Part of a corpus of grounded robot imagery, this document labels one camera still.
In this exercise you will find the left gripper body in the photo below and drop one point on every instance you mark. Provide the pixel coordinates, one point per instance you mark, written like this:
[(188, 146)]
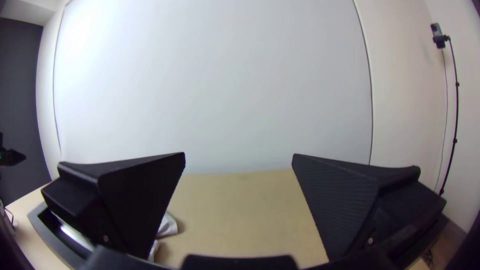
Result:
[(13, 157)]

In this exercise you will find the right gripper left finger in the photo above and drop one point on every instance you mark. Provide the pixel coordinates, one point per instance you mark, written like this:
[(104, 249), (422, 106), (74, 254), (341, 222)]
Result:
[(123, 195)]

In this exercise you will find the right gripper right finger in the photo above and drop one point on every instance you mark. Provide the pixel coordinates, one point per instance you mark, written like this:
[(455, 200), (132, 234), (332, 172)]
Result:
[(345, 202)]

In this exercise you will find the light grey t-shirt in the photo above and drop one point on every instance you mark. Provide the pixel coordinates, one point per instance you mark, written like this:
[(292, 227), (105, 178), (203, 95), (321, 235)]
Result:
[(168, 227)]

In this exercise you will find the small black camera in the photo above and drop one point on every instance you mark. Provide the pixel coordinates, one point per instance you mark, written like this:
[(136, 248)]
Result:
[(437, 33)]

